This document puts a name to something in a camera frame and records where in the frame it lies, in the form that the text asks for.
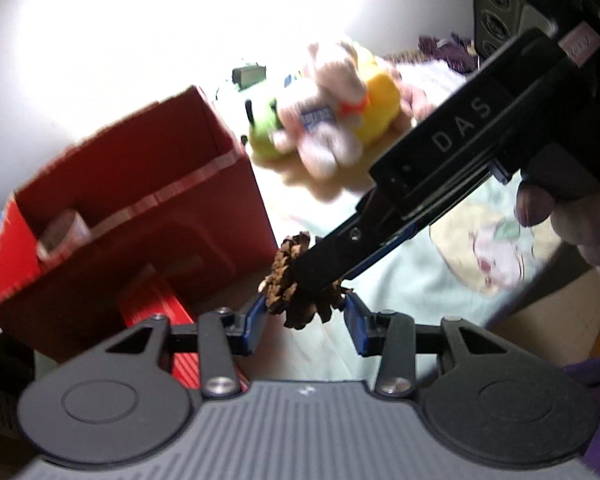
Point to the black box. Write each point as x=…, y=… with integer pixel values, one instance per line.
x=2, y=390

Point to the person's right hand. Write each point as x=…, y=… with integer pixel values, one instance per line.
x=580, y=225

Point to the red ribbed box lid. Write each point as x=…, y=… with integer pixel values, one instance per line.
x=152, y=302

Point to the pink plush toy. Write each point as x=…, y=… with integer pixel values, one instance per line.
x=330, y=105

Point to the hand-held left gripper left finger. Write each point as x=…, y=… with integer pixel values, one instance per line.
x=252, y=327

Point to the brown cardboard box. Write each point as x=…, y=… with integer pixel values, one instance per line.
x=555, y=320

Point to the yellow plush toy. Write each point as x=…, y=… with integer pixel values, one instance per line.
x=380, y=100

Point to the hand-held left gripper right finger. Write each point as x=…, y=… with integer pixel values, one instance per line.
x=356, y=330

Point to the tape roll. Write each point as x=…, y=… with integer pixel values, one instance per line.
x=62, y=237

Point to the red cardboard box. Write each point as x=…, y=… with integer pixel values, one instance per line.
x=180, y=220

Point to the brown pine cone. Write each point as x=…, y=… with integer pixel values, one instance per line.
x=282, y=280

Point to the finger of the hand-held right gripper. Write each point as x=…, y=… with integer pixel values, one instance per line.
x=390, y=242
x=330, y=260

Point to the green plush toy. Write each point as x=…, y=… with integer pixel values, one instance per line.
x=262, y=132

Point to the purple patterned cloth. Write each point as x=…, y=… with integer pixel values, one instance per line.
x=447, y=52

